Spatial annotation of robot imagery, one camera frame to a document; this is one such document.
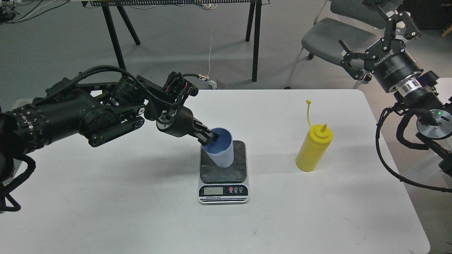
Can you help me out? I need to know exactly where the floor cables bundle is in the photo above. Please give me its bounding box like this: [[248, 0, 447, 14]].
[[0, 0, 67, 24]]

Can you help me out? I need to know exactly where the yellow squeeze bottle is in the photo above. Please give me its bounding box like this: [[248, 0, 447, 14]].
[[295, 99, 334, 172]]

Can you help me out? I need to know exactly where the light blue ribbed cup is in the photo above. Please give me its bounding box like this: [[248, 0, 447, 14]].
[[201, 127, 234, 168]]

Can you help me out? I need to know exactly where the white side table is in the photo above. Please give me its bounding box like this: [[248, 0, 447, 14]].
[[435, 78, 452, 103]]

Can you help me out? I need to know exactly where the black-legged background table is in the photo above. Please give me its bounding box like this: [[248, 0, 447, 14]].
[[81, 0, 264, 82]]

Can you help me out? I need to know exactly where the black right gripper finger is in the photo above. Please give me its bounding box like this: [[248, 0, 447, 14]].
[[374, 8, 422, 53], [339, 39, 373, 81]]

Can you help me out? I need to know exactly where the white charger cable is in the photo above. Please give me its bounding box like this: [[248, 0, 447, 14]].
[[202, 4, 226, 90]]

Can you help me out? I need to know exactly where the grey office chair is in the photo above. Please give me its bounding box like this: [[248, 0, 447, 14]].
[[287, 0, 402, 88]]

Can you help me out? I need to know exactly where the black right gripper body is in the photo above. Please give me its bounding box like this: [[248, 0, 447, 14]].
[[367, 39, 424, 93]]

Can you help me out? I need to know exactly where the digital kitchen scale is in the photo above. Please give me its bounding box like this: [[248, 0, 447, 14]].
[[198, 140, 250, 205]]

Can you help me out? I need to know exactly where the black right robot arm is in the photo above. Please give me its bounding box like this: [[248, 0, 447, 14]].
[[339, 0, 451, 193]]

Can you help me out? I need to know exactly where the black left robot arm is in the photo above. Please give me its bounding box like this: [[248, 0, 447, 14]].
[[0, 65, 219, 212]]

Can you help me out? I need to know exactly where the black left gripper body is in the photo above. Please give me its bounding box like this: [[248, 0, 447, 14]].
[[156, 107, 209, 137]]

